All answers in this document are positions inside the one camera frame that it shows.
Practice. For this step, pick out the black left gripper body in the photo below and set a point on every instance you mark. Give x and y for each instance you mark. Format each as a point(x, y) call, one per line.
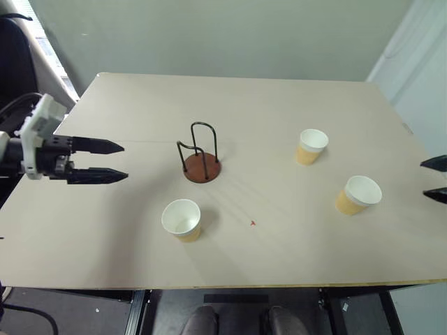
point(50, 159)

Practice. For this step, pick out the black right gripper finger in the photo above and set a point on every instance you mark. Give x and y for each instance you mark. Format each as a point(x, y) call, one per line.
point(436, 163)
point(437, 194)

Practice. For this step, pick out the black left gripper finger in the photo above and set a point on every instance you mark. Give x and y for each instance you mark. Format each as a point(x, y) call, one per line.
point(97, 146)
point(97, 176)

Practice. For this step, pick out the yellow paper cup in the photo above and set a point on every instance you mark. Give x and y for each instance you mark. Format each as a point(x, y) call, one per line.
point(358, 195)
point(311, 146)
point(183, 220)

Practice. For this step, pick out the dark rounded left foot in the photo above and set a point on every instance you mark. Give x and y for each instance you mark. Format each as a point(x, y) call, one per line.
point(202, 320)

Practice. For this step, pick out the dark rounded foot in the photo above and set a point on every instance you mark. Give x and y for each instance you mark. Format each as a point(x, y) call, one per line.
point(202, 320)
point(282, 320)

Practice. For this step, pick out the dark rounded right foot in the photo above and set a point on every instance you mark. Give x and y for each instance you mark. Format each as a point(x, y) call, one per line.
point(282, 320)

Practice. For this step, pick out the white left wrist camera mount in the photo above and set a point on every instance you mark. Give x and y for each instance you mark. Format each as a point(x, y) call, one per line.
point(37, 132)

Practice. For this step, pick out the black table frame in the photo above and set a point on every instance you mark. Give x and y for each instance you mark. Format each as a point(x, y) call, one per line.
point(139, 310)

